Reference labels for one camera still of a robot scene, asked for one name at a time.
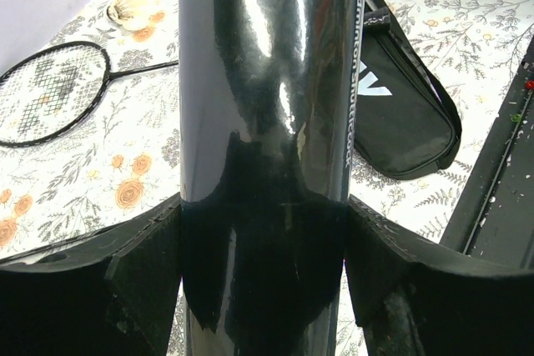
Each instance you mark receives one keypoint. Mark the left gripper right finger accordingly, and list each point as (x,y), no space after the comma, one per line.
(412,296)

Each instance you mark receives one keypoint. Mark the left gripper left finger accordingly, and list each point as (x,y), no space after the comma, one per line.
(112,292)

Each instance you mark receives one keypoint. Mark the shuttlecock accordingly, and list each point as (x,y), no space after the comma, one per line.
(131,15)

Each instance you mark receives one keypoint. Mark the black shuttlecock tube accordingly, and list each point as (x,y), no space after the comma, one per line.
(267,115)

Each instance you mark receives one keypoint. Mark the right badminton racket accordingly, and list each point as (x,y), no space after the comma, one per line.
(54,90)

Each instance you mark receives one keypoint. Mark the black racket cover bag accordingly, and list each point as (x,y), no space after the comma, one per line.
(406,124)

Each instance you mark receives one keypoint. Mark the floral table mat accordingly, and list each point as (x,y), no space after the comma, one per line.
(124,158)

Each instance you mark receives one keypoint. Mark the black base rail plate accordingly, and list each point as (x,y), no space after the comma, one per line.
(493,218)

